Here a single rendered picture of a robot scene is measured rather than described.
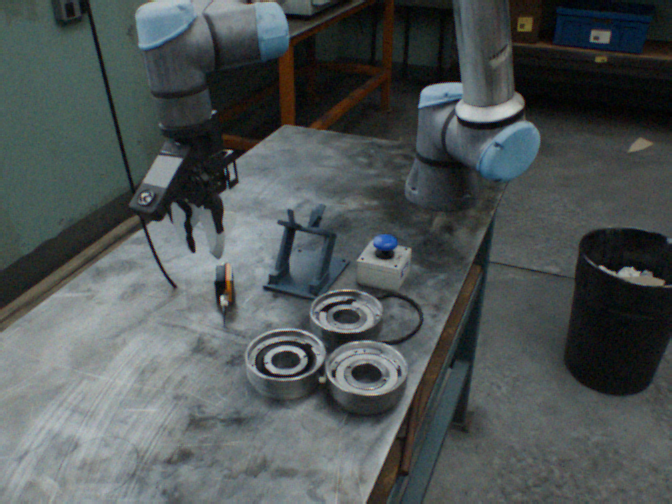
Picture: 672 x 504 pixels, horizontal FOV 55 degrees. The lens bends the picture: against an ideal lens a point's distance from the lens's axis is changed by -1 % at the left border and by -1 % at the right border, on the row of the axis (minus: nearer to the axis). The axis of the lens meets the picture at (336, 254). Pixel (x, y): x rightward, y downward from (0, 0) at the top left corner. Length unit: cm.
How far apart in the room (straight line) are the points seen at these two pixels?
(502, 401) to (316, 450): 132
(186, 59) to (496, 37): 48
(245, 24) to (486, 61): 40
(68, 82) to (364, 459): 222
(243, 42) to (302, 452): 52
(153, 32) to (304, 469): 55
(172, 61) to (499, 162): 57
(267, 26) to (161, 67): 15
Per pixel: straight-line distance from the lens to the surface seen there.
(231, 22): 90
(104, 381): 94
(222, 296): 101
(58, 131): 275
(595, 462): 198
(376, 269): 104
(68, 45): 276
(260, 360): 88
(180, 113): 89
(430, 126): 126
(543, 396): 212
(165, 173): 91
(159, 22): 87
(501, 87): 113
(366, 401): 82
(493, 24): 108
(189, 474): 80
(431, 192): 130
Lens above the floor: 140
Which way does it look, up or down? 31 degrees down
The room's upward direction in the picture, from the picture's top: straight up
